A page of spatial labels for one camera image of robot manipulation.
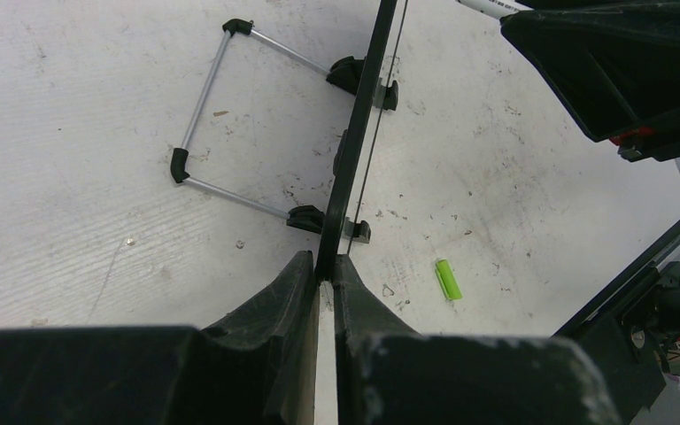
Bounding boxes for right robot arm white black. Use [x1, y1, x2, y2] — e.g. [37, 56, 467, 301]
[500, 1, 680, 173]

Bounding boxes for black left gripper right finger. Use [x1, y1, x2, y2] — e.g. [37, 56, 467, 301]
[332, 255, 622, 424]

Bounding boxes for green marker cap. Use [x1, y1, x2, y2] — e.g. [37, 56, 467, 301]
[435, 259, 462, 300]

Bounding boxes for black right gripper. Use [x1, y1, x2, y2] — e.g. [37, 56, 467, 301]
[500, 1, 680, 162]

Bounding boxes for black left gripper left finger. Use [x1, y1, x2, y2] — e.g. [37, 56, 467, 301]
[0, 251, 319, 424]

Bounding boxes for silver marker pen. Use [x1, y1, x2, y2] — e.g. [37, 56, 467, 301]
[457, 0, 531, 19]

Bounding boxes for black framed small whiteboard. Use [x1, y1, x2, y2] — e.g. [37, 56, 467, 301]
[169, 0, 412, 425]

